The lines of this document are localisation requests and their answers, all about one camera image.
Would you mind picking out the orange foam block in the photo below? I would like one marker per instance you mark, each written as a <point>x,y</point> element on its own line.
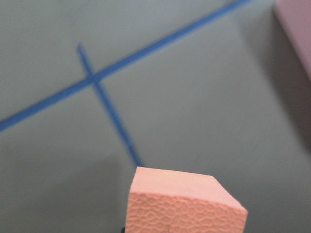
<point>168,201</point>

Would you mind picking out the pink plastic bin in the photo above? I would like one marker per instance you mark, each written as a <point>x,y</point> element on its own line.
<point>295,19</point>

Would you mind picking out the brown paper table cover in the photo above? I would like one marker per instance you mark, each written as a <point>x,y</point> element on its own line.
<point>230,99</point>

